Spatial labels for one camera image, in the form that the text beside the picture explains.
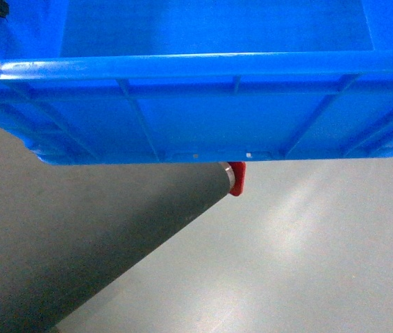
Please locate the red conveyor side rail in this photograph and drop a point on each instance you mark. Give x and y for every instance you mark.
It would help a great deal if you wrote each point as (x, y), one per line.
(238, 169)

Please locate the large blue plastic crate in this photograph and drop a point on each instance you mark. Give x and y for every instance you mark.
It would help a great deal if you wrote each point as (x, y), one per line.
(113, 82)

